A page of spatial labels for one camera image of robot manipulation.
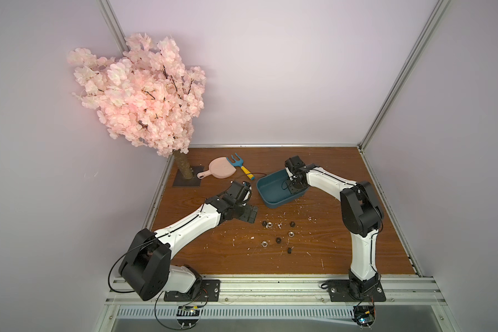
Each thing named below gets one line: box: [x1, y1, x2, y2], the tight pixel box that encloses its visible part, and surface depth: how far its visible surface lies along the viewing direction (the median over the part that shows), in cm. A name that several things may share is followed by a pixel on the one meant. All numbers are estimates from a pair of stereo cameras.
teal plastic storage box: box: [255, 168, 310, 209], surface depth 99 cm
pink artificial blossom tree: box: [66, 33, 207, 180], surface depth 67 cm
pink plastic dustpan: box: [196, 156, 237, 180], surface depth 112 cm
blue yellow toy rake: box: [225, 152, 256, 181], surface depth 115 cm
